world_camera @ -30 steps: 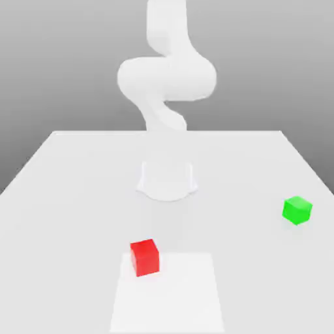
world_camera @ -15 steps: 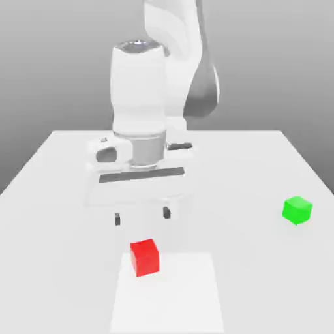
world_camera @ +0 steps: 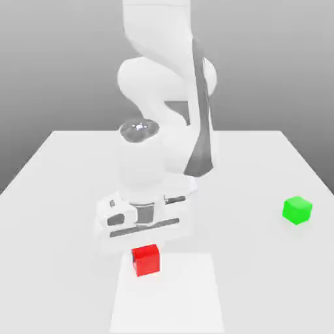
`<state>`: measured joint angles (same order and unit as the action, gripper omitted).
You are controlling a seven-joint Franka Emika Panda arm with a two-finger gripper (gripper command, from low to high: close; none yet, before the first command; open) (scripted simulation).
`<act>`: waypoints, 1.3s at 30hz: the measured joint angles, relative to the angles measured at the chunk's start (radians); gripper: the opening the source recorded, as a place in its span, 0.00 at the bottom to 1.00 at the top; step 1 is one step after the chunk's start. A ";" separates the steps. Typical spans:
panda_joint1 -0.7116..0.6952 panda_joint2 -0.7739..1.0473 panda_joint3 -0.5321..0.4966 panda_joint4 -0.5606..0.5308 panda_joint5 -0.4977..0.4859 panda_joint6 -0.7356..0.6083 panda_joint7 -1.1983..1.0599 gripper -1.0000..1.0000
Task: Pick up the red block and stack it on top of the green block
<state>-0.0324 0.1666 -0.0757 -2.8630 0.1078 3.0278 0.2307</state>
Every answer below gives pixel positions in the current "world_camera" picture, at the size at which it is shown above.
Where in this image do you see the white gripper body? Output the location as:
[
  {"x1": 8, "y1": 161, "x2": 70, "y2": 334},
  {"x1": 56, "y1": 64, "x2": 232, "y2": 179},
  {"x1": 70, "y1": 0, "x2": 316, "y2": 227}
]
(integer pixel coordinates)
[{"x1": 95, "y1": 214, "x2": 194, "y2": 257}]

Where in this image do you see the small green cube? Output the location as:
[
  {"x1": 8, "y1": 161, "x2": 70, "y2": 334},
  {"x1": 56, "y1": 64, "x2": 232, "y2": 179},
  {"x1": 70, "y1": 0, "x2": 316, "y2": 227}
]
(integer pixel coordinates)
[{"x1": 281, "y1": 195, "x2": 313, "y2": 226}]

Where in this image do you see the small red cube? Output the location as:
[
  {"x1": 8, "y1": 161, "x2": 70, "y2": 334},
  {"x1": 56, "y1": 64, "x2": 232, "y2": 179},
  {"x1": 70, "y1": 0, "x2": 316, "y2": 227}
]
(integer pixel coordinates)
[{"x1": 130, "y1": 243, "x2": 160, "y2": 278}]

